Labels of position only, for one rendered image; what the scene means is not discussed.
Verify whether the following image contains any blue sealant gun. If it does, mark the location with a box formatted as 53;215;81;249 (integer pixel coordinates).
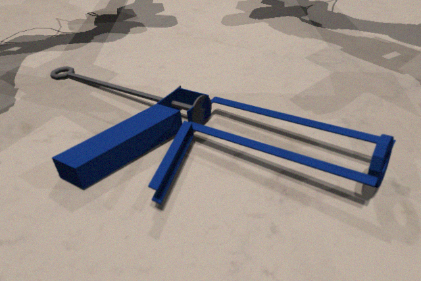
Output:
50;66;396;204

